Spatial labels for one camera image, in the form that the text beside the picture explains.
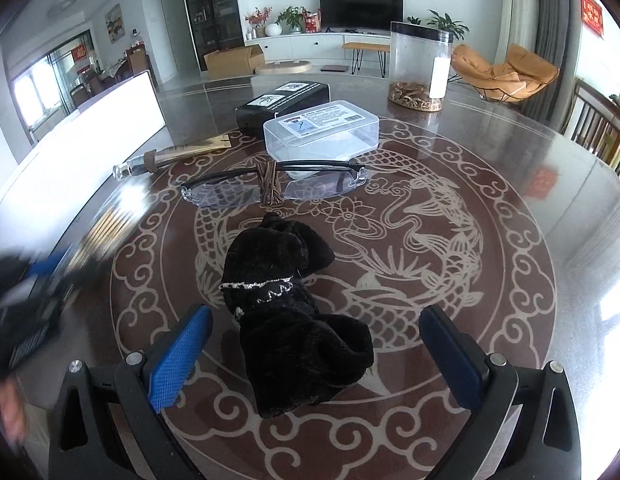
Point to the green leafy potted plant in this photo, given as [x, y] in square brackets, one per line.
[290, 17]

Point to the large potted plant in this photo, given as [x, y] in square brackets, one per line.
[444, 22]

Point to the clear plastic box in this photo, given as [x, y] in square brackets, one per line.
[320, 135]

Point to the red flowers in vase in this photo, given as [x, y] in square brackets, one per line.
[257, 20]

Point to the clear plastic eyeglasses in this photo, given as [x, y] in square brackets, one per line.
[220, 192]

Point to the red gift bag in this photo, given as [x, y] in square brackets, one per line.
[312, 21]

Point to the wooden dining chair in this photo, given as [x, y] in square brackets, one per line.
[77, 96]
[138, 60]

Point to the black velvet rhinestone scrunchie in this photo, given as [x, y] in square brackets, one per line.
[305, 355]

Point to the wall painting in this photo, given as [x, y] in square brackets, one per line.
[114, 22]

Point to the grey curtain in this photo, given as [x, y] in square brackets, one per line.
[554, 35]

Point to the black printed box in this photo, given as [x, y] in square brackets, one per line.
[250, 115]

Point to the red paper door decoration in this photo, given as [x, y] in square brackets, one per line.
[80, 53]

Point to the orange lounge chair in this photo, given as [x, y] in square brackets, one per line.
[489, 72]

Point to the person's left hand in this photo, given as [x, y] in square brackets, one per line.
[7, 410]

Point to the television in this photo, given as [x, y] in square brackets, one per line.
[360, 7]

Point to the round ceiling light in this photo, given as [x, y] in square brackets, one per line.
[62, 6]

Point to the cardboard box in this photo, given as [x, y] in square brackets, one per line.
[230, 62]

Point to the small potted plant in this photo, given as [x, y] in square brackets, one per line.
[413, 20]

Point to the dark floor mat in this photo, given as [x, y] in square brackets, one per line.
[335, 68]

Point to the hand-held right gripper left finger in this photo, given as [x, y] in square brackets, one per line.
[182, 355]

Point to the clear small bottle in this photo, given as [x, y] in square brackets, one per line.
[130, 166]

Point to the wooden bench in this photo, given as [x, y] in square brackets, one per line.
[365, 46]

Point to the clear plastic jar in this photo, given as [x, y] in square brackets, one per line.
[414, 60]

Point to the wooden slatted chair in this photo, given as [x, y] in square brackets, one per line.
[589, 125]

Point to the glass sliding door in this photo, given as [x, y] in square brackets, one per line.
[45, 85]

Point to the white TV cabinet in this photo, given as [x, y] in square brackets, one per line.
[300, 47]

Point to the white round vase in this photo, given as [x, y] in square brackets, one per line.
[273, 30]

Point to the red wall hanging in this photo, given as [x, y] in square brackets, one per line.
[592, 14]

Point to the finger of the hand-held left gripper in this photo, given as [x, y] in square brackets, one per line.
[47, 266]

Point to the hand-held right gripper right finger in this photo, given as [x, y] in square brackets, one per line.
[452, 360]

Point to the dark glass display cabinet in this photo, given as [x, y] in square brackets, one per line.
[210, 10]

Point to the clear water jug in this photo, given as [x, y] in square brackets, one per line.
[137, 40]

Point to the covered standing air conditioner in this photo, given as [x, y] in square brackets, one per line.
[517, 10]

